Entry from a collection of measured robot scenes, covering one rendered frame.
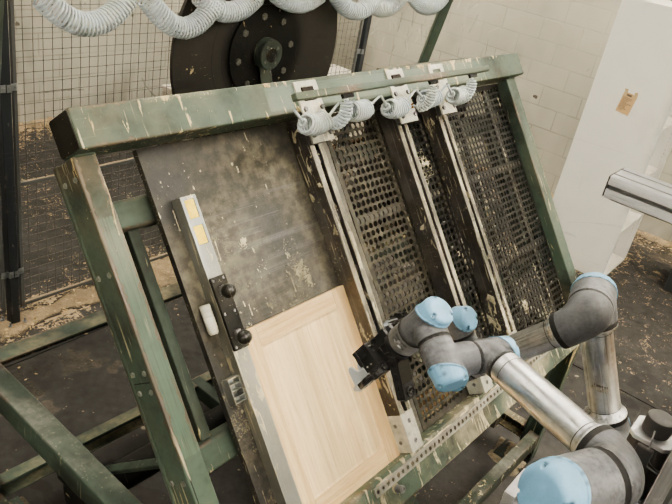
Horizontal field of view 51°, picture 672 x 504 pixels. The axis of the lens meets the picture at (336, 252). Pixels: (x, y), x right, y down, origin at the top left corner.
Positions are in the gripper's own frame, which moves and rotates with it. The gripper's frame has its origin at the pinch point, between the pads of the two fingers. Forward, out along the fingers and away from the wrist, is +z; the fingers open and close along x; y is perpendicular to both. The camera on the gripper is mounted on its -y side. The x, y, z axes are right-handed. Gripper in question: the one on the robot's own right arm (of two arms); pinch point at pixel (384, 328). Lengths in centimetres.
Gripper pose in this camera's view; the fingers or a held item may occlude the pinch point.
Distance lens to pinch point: 230.5
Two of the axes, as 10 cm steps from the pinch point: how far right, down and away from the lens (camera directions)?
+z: -6.8, 1.8, 7.1
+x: 3.1, 9.5, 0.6
